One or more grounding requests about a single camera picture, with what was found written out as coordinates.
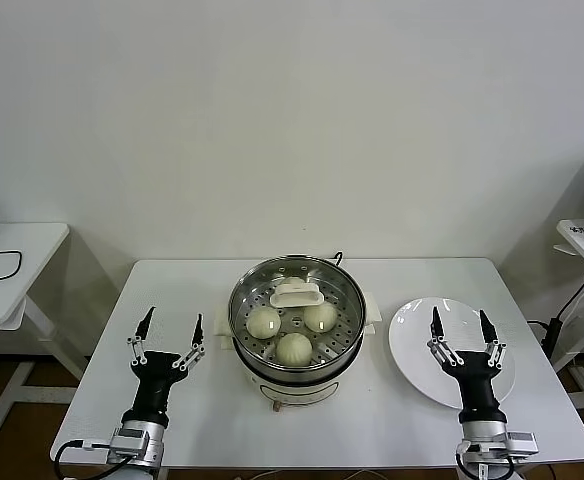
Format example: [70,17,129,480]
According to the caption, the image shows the white side table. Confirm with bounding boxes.
[0,221,93,434]

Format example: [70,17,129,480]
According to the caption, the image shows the black cable with plug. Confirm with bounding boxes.
[529,259,584,374]

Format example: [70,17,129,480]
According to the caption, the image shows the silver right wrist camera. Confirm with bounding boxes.
[505,430,539,457]

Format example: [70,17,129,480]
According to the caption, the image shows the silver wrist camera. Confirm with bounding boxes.
[80,428,152,464]
[505,430,539,457]

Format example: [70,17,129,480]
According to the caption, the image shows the white height-adjustable desk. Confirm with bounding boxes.
[551,217,584,426]

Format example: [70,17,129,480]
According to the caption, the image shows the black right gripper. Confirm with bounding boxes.
[425,306,508,424]

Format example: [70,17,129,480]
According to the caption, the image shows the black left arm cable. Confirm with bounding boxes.
[51,438,118,480]

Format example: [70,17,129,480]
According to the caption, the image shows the white electric cooker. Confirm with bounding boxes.
[213,289,382,414]

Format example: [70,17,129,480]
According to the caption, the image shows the steel steamer basket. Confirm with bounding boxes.
[227,254,367,374]

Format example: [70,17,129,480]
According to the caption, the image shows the white round plate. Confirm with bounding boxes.
[387,297,518,411]

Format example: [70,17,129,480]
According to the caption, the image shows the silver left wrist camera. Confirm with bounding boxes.
[80,428,152,464]

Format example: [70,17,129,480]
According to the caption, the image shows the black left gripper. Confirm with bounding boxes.
[120,306,207,429]

